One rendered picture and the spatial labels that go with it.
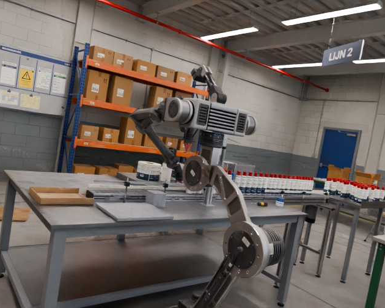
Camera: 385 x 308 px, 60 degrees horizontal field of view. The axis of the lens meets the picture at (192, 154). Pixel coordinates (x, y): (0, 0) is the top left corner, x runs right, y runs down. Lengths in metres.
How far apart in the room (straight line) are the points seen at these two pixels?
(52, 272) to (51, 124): 5.03
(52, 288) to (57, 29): 5.46
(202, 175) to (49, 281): 0.90
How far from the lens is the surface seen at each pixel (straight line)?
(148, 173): 2.82
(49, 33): 6.70
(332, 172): 7.97
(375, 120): 10.00
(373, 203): 4.27
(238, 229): 1.54
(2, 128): 6.49
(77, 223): 1.72
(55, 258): 1.77
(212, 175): 1.70
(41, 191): 2.24
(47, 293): 1.84
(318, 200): 3.96
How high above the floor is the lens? 1.35
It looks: 4 degrees down
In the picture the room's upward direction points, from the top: 10 degrees clockwise
